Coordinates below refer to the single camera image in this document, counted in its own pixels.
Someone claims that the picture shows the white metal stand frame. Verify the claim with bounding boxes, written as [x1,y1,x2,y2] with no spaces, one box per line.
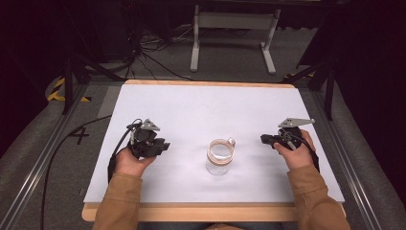
[190,4,282,76]

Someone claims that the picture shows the black tripod stand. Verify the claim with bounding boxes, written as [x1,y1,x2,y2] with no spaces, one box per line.
[61,52,126,115]
[281,57,337,122]

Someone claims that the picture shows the white table mat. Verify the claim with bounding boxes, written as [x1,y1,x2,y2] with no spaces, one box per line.
[83,83,346,204]

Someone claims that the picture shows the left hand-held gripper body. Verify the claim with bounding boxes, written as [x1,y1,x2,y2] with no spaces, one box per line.
[126,118,167,160]

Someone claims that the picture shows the person's left hand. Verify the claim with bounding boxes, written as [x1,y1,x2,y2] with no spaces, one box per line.
[114,147,157,178]

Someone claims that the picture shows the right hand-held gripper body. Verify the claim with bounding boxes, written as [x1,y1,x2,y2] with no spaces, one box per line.
[277,117,316,151]

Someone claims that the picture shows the black tape floor mark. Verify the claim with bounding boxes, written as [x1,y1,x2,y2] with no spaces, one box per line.
[68,126,91,146]

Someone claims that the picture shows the bundle of black floor cables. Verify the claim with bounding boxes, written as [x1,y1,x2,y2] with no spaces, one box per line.
[124,22,196,82]

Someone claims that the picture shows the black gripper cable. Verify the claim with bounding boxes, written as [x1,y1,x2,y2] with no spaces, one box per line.
[279,127,321,173]
[107,118,144,184]

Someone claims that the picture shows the yellow black hazard tape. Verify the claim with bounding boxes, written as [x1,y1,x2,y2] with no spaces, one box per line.
[47,77,92,104]

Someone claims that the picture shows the person's right hand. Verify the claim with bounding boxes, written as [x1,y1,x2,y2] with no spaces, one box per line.
[273,128,317,171]

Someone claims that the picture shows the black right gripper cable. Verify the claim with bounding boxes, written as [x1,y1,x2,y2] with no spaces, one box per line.
[279,127,321,173]

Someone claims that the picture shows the clear glass cup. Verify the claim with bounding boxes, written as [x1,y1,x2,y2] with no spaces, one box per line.
[205,142,237,176]

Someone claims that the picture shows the long black floor cable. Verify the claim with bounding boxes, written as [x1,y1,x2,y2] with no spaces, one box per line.
[39,114,113,230]

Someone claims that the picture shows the aluminium floor rail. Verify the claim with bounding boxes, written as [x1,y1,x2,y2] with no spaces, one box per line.
[0,83,90,230]
[309,90,385,230]

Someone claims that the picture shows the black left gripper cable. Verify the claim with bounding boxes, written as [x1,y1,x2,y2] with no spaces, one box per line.
[107,118,144,184]

